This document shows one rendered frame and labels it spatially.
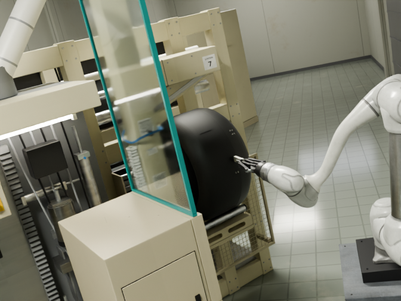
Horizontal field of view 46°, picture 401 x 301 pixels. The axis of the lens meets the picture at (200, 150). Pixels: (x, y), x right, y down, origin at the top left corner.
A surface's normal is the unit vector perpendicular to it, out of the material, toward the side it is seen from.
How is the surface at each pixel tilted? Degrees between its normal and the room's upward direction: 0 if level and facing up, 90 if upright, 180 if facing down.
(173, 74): 90
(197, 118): 23
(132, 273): 90
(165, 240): 90
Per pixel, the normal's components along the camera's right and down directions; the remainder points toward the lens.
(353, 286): -0.22, -0.94
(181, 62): 0.53, 0.11
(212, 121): 0.12, -0.72
